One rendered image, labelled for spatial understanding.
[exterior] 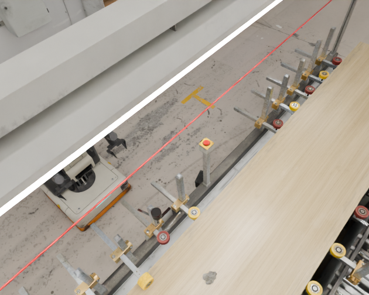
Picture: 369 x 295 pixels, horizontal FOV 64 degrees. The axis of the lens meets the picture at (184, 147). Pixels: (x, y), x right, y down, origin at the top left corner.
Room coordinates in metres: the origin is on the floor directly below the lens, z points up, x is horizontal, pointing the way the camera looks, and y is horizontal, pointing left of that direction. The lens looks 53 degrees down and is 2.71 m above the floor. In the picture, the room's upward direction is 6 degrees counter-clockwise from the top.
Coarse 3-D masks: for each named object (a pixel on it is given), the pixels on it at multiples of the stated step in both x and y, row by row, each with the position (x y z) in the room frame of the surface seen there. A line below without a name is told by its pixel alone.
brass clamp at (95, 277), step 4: (92, 276) 0.46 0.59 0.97; (96, 276) 0.45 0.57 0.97; (96, 280) 0.43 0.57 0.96; (80, 284) 0.42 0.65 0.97; (84, 284) 0.42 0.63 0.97; (92, 284) 0.41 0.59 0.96; (76, 288) 0.40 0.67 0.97; (80, 288) 0.40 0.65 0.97; (84, 288) 0.40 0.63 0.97; (88, 288) 0.40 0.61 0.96; (92, 288) 0.40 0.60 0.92; (76, 292) 0.38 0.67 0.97; (80, 292) 0.38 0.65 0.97; (84, 292) 0.38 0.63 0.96
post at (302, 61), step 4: (300, 60) 1.96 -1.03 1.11; (304, 60) 1.95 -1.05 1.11; (300, 64) 1.95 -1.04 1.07; (304, 64) 1.96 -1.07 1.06; (300, 68) 1.94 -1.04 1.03; (296, 72) 1.96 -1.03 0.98; (300, 72) 1.94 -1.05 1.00; (296, 76) 1.95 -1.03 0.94; (300, 76) 1.96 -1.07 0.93; (296, 80) 1.95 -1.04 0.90; (296, 84) 1.94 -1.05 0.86
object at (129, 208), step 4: (124, 200) 0.97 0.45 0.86; (124, 204) 0.94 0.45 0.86; (128, 204) 0.93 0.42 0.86; (128, 208) 0.90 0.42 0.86; (132, 208) 0.90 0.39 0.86; (132, 212) 0.87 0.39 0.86; (136, 212) 0.87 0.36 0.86; (136, 216) 0.84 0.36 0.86; (140, 216) 0.84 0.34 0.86; (140, 220) 0.81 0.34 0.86; (144, 220) 0.81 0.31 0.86; (144, 224) 0.78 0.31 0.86; (148, 224) 0.78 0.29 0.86; (156, 232) 0.71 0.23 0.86; (156, 236) 0.70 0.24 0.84
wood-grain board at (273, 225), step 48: (336, 96) 1.71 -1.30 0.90; (288, 144) 1.27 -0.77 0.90; (336, 144) 1.23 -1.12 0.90; (240, 192) 0.92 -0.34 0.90; (288, 192) 0.88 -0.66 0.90; (336, 192) 0.85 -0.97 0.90; (192, 240) 0.63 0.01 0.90; (240, 240) 0.60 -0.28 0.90; (288, 240) 0.57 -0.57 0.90; (192, 288) 0.36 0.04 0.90; (240, 288) 0.33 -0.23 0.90; (288, 288) 0.31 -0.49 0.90
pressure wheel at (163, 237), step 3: (162, 231) 0.70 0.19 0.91; (165, 231) 0.70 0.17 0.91; (159, 234) 0.68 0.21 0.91; (162, 234) 0.68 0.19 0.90; (165, 234) 0.68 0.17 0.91; (168, 234) 0.68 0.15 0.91; (159, 237) 0.67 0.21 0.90; (162, 237) 0.66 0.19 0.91; (165, 237) 0.66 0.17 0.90; (168, 237) 0.66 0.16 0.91; (159, 240) 0.65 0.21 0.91; (162, 240) 0.64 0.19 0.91; (165, 240) 0.64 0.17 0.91; (168, 240) 0.64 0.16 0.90; (162, 243) 0.63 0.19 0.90; (165, 243) 0.63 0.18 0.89
